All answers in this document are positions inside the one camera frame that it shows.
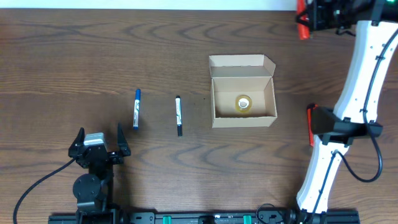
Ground black whiteboard marker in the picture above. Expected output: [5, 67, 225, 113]
[175, 95, 183, 136]

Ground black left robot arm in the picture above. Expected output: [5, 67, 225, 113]
[68, 124, 131, 223]

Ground red utility knife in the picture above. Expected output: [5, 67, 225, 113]
[307, 103, 318, 147]

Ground yellow clear tape roll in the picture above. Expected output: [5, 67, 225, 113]
[235, 95, 252, 113]

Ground open cardboard box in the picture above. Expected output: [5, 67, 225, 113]
[208, 54, 277, 128]

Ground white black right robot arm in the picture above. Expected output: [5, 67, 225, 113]
[295, 0, 397, 216]

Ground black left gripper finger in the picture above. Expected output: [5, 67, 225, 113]
[117, 123, 131, 156]
[68, 128, 85, 157]

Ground blue whiteboard marker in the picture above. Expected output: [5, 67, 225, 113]
[133, 89, 141, 129]

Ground red black stapler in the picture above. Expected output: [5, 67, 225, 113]
[295, 0, 310, 40]

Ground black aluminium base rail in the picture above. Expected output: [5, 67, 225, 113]
[48, 208, 361, 224]

